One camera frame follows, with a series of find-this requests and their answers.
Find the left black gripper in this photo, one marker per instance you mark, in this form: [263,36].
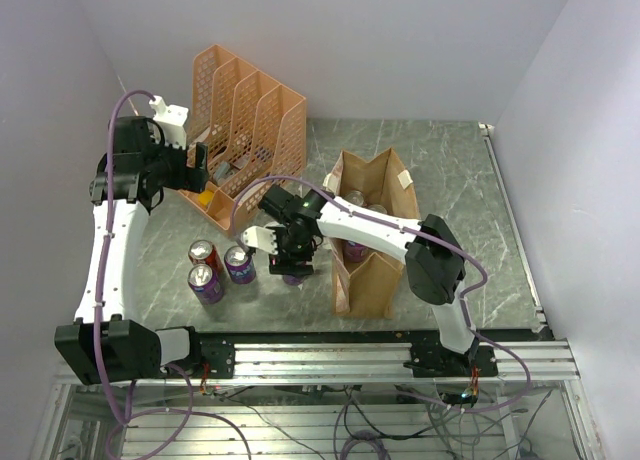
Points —
[188,178]

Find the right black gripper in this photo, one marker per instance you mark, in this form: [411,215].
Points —
[281,262]

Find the purple fanta can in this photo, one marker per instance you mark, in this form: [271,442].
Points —
[204,283]
[239,265]
[292,280]
[354,252]

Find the red cola can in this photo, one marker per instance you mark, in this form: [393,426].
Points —
[355,197]
[377,208]
[204,252]

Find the burlap canvas tote bag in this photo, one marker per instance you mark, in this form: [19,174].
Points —
[365,290]

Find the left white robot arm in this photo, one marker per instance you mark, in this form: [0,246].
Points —
[150,156]

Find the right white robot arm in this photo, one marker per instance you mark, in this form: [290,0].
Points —
[432,257]

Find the orange plastic file organizer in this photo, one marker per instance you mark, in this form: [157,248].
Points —
[253,125]

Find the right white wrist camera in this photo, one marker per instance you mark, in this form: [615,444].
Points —
[262,238]

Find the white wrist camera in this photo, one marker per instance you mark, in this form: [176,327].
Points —
[172,120]
[262,238]

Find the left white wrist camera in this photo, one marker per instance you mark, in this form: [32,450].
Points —
[172,120]

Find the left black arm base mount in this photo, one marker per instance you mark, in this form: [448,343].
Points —
[218,359]

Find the aluminium frame rail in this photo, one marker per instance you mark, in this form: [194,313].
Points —
[334,363]

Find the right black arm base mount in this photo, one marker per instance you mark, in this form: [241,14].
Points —
[431,360]

